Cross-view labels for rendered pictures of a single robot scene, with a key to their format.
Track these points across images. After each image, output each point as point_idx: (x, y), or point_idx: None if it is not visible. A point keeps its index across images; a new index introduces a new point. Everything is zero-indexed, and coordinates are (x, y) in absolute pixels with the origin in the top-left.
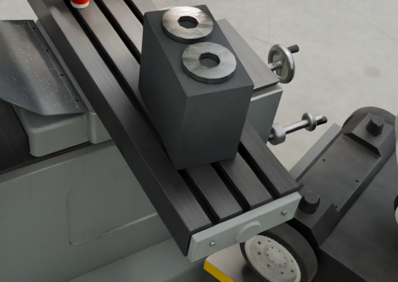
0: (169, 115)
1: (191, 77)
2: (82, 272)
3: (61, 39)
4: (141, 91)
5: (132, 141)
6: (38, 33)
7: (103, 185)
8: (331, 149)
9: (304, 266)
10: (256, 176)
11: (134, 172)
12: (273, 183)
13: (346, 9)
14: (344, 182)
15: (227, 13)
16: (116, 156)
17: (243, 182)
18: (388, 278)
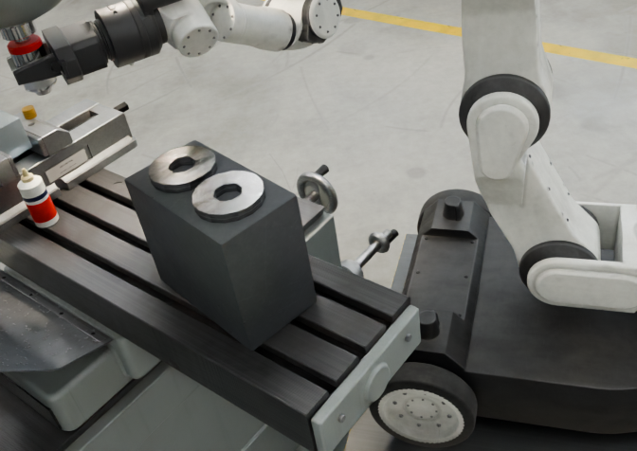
0: (211, 284)
1: (216, 222)
2: None
3: (43, 272)
4: (166, 280)
5: (182, 344)
6: (12, 280)
7: (175, 427)
8: (419, 257)
9: (461, 402)
10: (353, 310)
11: (202, 382)
12: (377, 308)
13: (355, 124)
14: (454, 284)
15: None
16: (174, 382)
17: (340, 324)
18: (560, 366)
